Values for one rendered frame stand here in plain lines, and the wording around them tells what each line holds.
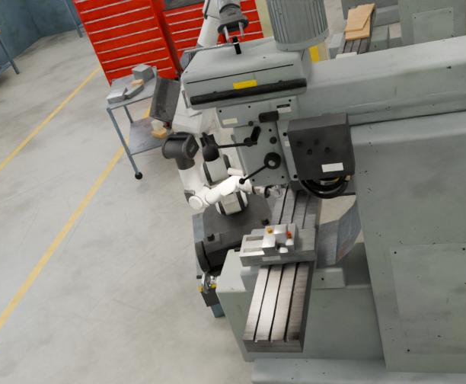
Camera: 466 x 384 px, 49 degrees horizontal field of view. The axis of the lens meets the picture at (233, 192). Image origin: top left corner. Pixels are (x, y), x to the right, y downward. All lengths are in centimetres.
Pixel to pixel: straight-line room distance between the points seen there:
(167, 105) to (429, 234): 132
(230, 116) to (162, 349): 197
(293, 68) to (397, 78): 36
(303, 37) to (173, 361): 229
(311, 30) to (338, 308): 136
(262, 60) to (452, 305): 134
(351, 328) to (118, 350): 170
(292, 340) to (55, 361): 223
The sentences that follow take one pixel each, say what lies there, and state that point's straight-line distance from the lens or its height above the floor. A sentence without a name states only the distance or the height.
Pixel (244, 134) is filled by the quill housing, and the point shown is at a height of 159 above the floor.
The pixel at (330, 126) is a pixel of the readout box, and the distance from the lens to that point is 173.
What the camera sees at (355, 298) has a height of 67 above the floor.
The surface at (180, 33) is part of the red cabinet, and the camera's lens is 727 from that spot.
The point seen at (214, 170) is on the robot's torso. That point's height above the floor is 105.
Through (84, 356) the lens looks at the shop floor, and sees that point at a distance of 386.
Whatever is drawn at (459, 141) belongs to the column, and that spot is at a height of 152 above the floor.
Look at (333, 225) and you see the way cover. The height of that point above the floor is 89.
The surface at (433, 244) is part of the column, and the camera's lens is 222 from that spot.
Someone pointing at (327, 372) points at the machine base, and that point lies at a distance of 290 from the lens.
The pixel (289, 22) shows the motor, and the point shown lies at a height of 199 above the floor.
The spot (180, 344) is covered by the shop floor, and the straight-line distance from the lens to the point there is 357.
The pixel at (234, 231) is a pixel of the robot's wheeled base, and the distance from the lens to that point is 326.
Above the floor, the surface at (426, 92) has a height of 166.
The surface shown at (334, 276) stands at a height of 83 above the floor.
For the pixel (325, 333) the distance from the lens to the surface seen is 278.
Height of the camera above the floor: 255
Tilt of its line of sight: 33 degrees down
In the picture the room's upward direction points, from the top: 19 degrees counter-clockwise
